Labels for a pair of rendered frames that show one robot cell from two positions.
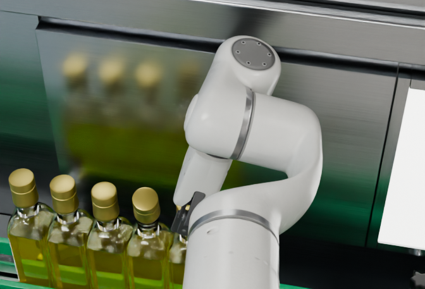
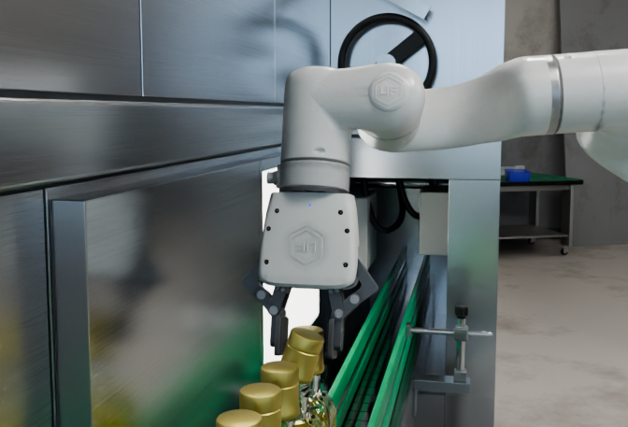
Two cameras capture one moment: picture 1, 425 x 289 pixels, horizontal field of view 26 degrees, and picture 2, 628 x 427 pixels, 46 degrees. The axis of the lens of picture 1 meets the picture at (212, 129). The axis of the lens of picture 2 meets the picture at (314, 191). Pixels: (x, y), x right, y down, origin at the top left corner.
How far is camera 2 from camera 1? 1.30 m
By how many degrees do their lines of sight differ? 85
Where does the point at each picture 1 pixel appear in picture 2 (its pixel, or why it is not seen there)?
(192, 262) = (598, 66)
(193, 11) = (180, 120)
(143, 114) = (163, 316)
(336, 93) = (243, 196)
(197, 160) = (351, 201)
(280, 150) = not seen: hidden behind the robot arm
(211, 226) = (562, 57)
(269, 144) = not seen: hidden behind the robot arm
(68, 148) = not seen: outside the picture
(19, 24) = (22, 233)
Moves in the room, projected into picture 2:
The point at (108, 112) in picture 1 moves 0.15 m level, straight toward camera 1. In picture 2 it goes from (140, 337) to (308, 331)
